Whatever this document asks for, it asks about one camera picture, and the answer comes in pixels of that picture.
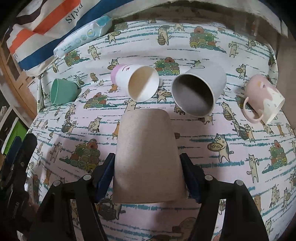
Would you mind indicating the baby wipes pack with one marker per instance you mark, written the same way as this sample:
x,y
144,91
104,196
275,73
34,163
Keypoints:
x,y
83,35

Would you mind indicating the green cup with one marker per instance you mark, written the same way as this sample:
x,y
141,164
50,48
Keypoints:
x,y
63,91

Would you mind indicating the pink white mug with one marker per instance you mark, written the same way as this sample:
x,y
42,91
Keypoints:
x,y
264,98

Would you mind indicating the cat print bed sheet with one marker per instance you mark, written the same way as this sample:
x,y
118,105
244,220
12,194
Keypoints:
x,y
76,137

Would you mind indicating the white pink paper cup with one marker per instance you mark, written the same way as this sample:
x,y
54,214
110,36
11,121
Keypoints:
x,y
139,82

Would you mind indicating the wooden glass door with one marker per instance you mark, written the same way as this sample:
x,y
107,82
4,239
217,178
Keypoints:
x,y
17,80

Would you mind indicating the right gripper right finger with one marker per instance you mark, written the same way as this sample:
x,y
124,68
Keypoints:
x,y
242,220

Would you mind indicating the grey cup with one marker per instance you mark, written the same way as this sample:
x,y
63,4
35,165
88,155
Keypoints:
x,y
197,90

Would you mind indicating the beige speckled cup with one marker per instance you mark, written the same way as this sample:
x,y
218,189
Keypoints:
x,y
147,164

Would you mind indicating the striped Hermes Paris blanket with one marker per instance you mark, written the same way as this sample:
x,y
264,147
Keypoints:
x,y
33,35

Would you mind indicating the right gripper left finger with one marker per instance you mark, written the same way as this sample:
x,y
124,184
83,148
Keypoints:
x,y
65,203

